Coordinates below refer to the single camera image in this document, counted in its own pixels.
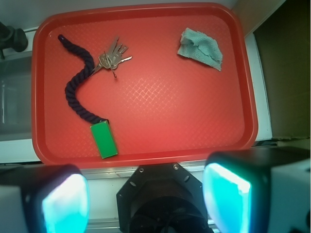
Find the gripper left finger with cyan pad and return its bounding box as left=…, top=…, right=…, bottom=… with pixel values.
left=0, top=165, right=89, bottom=233

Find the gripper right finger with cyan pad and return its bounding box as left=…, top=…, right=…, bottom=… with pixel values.
left=202, top=146, right=311, bottom=233

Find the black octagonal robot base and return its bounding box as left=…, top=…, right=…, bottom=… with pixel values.
left=116, top=163, right=213, bottom=233

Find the green rectangular block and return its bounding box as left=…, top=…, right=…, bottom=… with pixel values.
left=90, top=120, right=118, bottom=159

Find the silver key bunch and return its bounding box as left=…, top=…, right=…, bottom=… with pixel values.
left=91, top=36, right=133, bottom=79

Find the brown cardboard panel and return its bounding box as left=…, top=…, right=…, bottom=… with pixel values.
left=254, top=0, right=311, bottom=139

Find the teal folded cloth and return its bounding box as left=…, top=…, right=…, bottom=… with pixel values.
left=177, top=28, right=223, bottom=71

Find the black knob fixture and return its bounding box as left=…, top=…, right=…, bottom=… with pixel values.
left=0, top=22, right=28, bottom=60

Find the dark purple rope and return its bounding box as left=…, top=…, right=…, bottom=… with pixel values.
left=57, top=34, right=107, bottom=124

